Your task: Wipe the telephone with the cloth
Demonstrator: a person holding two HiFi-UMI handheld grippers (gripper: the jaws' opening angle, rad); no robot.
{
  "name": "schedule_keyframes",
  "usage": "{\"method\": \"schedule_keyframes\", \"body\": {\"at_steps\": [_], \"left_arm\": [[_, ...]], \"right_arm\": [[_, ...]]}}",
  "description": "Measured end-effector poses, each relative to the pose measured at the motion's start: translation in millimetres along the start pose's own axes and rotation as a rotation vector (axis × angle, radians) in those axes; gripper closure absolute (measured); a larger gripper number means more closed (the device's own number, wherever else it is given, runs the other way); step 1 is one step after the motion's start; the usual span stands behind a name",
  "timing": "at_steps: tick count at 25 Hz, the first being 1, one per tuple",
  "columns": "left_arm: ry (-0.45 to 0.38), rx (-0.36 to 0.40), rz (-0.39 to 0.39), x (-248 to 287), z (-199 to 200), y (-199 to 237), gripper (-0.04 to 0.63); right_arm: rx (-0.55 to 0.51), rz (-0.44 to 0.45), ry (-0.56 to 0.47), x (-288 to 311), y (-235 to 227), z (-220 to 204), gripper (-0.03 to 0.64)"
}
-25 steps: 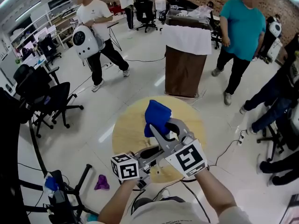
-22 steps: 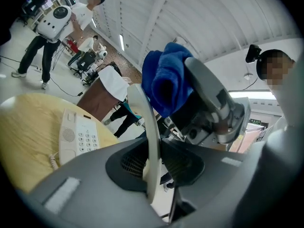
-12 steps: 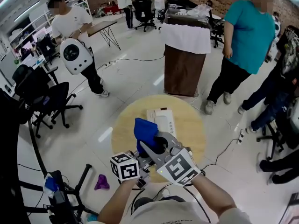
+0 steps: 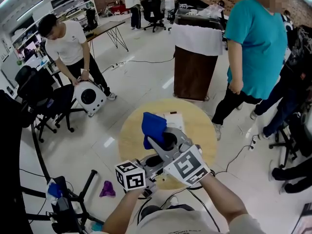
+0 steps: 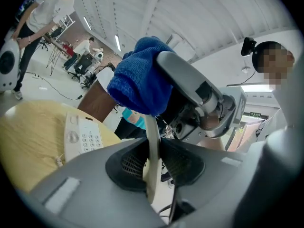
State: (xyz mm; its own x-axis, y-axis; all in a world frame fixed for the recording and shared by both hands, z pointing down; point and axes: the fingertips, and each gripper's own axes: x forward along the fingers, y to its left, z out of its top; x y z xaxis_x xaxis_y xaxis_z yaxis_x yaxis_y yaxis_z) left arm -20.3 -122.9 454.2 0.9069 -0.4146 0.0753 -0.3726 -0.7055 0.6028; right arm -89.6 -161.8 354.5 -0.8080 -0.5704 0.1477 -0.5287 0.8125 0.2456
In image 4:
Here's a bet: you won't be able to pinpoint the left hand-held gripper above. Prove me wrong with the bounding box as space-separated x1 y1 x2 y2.
115 154 164 199

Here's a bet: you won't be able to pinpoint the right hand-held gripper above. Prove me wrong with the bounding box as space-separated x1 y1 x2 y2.
147 127 212 187

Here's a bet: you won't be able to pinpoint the blue cloth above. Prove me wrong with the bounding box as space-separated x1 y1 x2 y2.
142 112 168 150

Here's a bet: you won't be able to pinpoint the person's right forearm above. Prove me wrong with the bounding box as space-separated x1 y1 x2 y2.
201 178 248 225

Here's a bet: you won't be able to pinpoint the person's left forearm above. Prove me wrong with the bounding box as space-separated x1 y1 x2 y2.
102 189 149 234

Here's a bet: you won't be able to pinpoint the white telephone base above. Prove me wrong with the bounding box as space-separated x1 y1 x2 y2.
162 111 185 134

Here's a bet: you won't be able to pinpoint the round wooden table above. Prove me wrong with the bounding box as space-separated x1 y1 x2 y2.
118 98 217 191

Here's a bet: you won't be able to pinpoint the person's dark trousers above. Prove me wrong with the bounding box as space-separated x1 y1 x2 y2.
140 203 195 219

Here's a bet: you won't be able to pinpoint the purple rag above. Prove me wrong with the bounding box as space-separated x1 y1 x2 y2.
99 180 117 198

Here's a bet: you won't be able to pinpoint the person's white shirt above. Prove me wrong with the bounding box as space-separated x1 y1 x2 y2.
135 207 266 234

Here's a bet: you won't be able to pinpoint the black tray stand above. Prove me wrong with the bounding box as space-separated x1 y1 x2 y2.
20 169 113 234

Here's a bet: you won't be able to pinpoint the brown wooden cabinet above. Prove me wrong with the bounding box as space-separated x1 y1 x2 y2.
173 45 219 102

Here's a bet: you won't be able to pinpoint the grey folded rag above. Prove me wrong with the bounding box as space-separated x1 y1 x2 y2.
57 196 70 212

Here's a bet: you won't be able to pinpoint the crumpled blue rag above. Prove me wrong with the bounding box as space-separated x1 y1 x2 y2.
47 181 64 199

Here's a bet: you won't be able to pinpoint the white draped sheet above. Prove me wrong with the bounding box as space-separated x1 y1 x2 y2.
171 23 224 57

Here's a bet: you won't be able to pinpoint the black office chair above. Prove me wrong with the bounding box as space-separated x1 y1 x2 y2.
167 7 176 24
14 65 85 143
140 0 167 33
268 111 312 169
85 8 99 32

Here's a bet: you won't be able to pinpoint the grey metal tray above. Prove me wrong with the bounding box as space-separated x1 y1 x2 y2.
175 8 224 30

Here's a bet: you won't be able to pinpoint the wooden trestle desk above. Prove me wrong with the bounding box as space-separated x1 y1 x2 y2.
85 20 129 52

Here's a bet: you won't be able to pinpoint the large black monitor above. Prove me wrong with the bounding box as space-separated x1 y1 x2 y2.
0 89 34 234

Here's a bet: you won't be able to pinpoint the clear plastic bag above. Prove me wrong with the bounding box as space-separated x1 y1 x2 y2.
198 3 225 18

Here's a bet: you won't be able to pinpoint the red covered table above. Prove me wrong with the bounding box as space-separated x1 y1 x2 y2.
107 5 127 16

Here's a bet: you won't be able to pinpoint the white shelf rack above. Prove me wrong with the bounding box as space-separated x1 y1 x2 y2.
9 0 100 58

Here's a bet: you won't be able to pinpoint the black floor cable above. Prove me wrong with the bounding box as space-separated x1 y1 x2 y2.
186 144 253 233
101 55 176 74

